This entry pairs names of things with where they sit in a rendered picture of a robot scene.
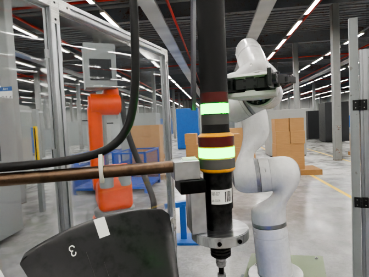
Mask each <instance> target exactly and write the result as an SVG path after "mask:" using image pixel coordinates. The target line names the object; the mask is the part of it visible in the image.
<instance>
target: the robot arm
mask: <svg viewBox="0 0 369 277"><path fill-rule="evenodd" d="M236 59H237V62H238V66H239V69H238V70H237V71H236V72H234V73H230V74H227V84H228V106H229V120H230V121H231V122H233V123H238V122H240V121H241V122H242V129H243V141H242V146H241V150H240V152H239V155H238V157H237V160H236V162H235V170H234V171H232V182H233V185H234V187H235V188H236V189H237V190H238V191H239V192H242V193H258V192H270V191H273V193H272V195H271V196H270V197H269V198H267V199H266V200H264V201H262V202H260V203H258V204H256V205H255V206H254V207H253V208H252V209H251V222H252V227H253V236H254V245H255V254H256V263H255V264H254V265H253V266H252V267H251V268H250V269H249V271H248V277H304V274H303V271H302V270H301V269H300V268H299V267H298V266H296V265H294V264H292V263H291V257H290V248H289V239H288V229H287V220H286V205H287V202H288V200H289V198H290V197H291V195H292V194H293V192H294V191H295V190H296V188H297V187H298V185H299V182H300V178H301V173H300V168H299V165H298V164H297V162H296V161H295V160H294V159H292V158H290V157H286V156H279V157H267V158H257V159H255V158H254V154H255V152H256V151H257V150H258V149H259V148H260V147H261V146H262V145H263V144H264V143H265V142H266V140H267V138H268V136H269V131H270V130H269V120H268V116H267V111H266V109H271V108H274V107H275V106H277V105H278V104H279V103H280V101H281V100H282V97H283V90H282V87H281V86H282V85H289V84H295V83H296V77H295V76H289V75H287V74H284V75H280V74H279V71H277V70H276V69H275V67H274V66H272V65H271V64H270V63H269V62H268V60H267V58H266V56H265V54H264V51H263V50H262V48H261V46H260V45H259V43H258V42H257V41H256V40H255V39H253V38H245V39H243V40H241V41H240V42H239V44H238V45H237V48H236Z"/></svg>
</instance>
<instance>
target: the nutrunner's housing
mask: <svg viewBox="0 0 369 277"><path fill-rule="evenodd" d="M203 179H205V180H206V193H205V202H206V226H207V229H208V230H210V231H215V232H224V231H229V230H231V229H232V228H233V219H232V208H233V187H232V172H228V173H203ZM210 255H211V256H212V257H214V258H215V259H220V260H222V259H227V258H228V257H230V256H231V248H221V249H220V248H210Z"/></svg>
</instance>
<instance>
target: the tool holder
mask: <svg viewBox="0 0 369 277"><path fill-rule="evenodd" d="M171 160H172V162H173V173H171V177H172V178H173V179H174V181H175V188H176V189H177V190H178V192H179V193H180V194H181V195H186V212H187V226H188V228H189V230H190V231H191V233H192V240H193V241H194V242H195V243H197V244H199V245H201V246H204V247H208V248H220V249H221V248H232V247H237V246H240V245H242V244H244V243H246V242H247V241H248V240H249V227H248V225H247V224H245V223H244V222H242V221H239V220H235V219H233V228H232V229H231V230H229V231H224V232H215V231H210V230H208V229H207V226H206V202H205V193H206V180H205V179H203V178H202V177H200V161H199V160H197V159H196V160H180V159H171Z"/></svg>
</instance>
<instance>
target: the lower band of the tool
mask: <svg viewBox="0 0 369 277"><path fill-rule="evenodd" d="M224 136H234V134H233V133H231V132H224V133H213V134H200V135H199V136H198V137H224ZM229 147H234V146H228V147H199V148H229ZM231 158H234V157H230V158H219V159H205V158H199V159H205V160H220V159H231ZM234 170H235V167H234V168H232V169H225V170H205V169H200V171H201V172H204V173H228V172H231V171H234Z"/></svg>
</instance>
